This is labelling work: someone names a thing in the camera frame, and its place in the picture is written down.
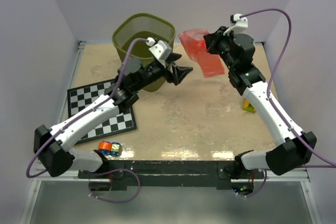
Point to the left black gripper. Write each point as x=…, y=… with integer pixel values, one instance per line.
x=178, y=72

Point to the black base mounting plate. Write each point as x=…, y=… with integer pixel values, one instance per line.
x=221, y=175

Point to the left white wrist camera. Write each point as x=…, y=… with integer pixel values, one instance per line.
x=159, y=49

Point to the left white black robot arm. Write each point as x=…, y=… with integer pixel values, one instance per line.
x=54, y=146

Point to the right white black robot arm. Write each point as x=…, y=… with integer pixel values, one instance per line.
x=293, y=145

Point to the colourful toy block stack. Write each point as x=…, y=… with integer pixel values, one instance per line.
x=247, y=106

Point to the orange blue toy car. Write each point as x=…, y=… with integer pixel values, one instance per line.
x=110, y=148

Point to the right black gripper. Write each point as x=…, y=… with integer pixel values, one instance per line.
x=213, y=40

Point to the black white chessboard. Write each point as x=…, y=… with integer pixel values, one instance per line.
x=81, y=97

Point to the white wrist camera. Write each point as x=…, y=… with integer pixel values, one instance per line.
x=159, y=49
x=238, y=25

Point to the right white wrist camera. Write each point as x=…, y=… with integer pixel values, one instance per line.
x=238, y=25

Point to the red plastic trash bag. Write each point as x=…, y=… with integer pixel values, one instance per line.
x=195, y=47

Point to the olive green mesh trash bin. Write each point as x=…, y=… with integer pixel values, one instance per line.
x=143, y=25

